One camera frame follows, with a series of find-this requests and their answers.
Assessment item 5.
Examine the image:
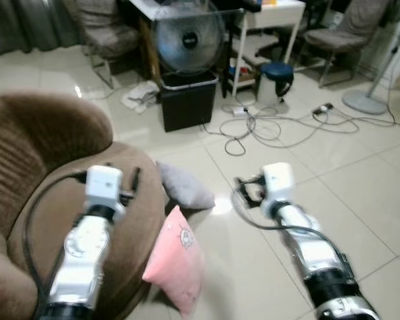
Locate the pink pillow with cartoon print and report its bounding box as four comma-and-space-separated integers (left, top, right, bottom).
142, 205, 206, 317

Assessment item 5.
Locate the grey pillow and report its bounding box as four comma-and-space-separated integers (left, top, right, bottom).
157, 161, 216, 211

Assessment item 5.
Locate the round grey floor fan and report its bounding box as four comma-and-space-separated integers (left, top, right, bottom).
153, 0, 227, 76

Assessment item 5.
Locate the crumpled white cloth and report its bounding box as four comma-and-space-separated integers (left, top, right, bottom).
121, 81, 161, 113

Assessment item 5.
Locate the black plastic bin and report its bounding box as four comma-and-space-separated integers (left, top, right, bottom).
160, 71, 219, 133

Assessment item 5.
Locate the colourful package stack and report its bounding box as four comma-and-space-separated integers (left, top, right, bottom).
227, 58, 258, 85

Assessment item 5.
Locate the brown cushioned metal chair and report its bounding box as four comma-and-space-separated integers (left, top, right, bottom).
72, 0, 142, 89
303, 0, 391, 89

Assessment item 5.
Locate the white table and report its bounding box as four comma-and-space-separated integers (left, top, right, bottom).
129, 0, 307, 99

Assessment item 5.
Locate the grey curtain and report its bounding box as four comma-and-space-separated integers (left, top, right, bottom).
0, 0, 79, 57

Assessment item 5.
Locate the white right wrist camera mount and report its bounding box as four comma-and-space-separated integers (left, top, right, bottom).
261, 163, 295, 205

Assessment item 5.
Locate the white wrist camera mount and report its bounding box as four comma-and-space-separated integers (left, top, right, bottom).
85, 165, 124, 205
261, 163, 295, 205

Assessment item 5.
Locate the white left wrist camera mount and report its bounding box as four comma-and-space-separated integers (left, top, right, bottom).
85, 165, 124, 205

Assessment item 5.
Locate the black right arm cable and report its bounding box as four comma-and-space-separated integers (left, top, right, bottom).
231, 179, 322, 235

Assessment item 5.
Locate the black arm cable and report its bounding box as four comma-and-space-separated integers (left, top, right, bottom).
231, 179, 322, 235
23, 171, 88, 302

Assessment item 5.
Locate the black floor cable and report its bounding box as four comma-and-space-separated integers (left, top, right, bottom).
200, 100, 400, 157

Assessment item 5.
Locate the grey floor cable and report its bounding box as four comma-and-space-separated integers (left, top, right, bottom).
243, 107, 362, 149

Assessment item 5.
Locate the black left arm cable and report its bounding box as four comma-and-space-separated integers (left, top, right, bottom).
23, 171, 88, 302

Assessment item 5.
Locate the brown corduroy sofa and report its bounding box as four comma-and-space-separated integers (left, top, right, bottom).
0, 92, 167, 320

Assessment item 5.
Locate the grey pedestal fan stand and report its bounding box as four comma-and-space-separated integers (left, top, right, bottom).
341, 12, 400, 116

